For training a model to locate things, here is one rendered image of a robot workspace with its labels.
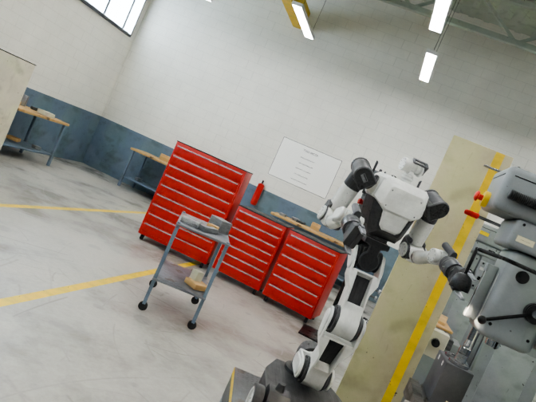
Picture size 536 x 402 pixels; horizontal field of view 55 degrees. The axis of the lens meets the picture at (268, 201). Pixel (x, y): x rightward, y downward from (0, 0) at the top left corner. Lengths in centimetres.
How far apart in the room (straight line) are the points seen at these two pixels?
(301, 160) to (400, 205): 873
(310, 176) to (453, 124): 312
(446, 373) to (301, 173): 908
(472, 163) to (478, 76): 785
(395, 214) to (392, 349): 148
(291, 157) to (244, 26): 319
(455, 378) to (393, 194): 85
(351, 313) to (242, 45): 1003
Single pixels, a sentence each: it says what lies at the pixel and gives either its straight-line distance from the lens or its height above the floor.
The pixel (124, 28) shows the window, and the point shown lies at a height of 324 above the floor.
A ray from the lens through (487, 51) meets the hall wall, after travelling 1177.
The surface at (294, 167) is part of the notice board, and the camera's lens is 1122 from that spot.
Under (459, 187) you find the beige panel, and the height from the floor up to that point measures 198.
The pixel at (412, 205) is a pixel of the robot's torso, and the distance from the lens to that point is 258.
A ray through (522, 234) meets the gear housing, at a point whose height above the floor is 168.
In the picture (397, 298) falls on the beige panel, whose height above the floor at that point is 110.
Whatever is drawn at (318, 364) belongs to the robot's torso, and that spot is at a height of 75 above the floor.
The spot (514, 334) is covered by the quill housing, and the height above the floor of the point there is 136.
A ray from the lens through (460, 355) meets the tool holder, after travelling 244.
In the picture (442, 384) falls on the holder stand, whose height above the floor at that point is 101.
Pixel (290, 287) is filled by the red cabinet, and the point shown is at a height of 33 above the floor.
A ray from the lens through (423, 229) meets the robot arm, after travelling 276.
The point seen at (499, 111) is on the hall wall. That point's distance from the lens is 1149.
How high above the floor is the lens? 152
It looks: 3 degrees down
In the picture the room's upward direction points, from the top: 24 degrees clockwise
